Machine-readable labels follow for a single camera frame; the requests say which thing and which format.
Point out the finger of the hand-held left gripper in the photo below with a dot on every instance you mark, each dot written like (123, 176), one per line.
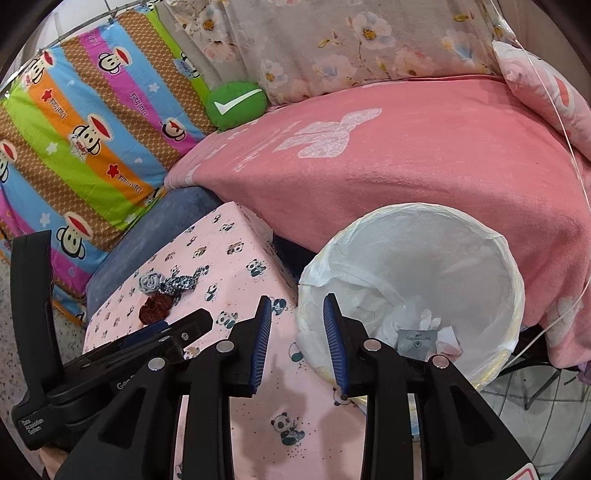
(191, 327)
(147, 331)

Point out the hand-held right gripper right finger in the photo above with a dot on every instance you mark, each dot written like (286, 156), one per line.
(333, 346)

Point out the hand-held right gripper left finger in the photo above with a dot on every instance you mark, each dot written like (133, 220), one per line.
(261, 346)

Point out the grey foil sachet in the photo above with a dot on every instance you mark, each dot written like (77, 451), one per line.
(415, 342)

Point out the white tissue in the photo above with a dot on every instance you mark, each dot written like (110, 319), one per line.
(427, 318)

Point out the clear plastic packet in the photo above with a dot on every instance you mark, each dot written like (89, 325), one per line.
(450, 344)

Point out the waste bin with white liner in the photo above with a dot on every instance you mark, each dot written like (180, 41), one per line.
(415, 258)

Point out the dark red scrunchie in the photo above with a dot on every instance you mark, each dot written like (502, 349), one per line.
(154, 309)

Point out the black white patterned scrunchie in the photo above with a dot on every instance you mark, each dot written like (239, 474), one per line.
(182, 281)

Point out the grey fabric rose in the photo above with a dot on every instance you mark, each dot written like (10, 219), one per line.
(151, 281)

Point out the blue-grey sofa cushion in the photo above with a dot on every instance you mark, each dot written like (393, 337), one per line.
(138, 249)

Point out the pink panda printed cloth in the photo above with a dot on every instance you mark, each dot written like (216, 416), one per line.
(240, 258)

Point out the striped monkey printed blanket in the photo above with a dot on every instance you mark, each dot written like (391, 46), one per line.
(92, 175)

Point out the pink blanket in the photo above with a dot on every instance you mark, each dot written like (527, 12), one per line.
(415, 161)

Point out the black folding stand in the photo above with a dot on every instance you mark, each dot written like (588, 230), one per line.
(540, 378)

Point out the green round cushion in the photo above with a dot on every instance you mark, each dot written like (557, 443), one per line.
(231, 110)

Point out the grey floral cloth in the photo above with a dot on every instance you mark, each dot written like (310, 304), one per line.
(323, 46)

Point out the small pink pillow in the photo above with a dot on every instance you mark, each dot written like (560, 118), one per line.
(545, 87)

